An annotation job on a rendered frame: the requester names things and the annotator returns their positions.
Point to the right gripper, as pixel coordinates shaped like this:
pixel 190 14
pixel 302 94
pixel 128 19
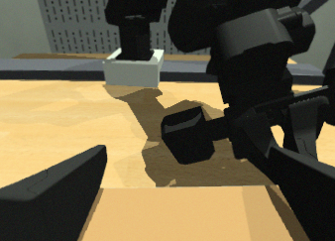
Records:
pixel 301 123

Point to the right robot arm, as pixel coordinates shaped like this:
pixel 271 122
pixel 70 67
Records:
pixel 247 49

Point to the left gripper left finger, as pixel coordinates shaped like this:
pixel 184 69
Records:
pixel 53 204

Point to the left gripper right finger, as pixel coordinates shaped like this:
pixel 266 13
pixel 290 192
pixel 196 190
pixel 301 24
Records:
pixel 308 186

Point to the brown cardboard box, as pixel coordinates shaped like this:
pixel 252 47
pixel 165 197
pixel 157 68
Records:
pixel 207 213

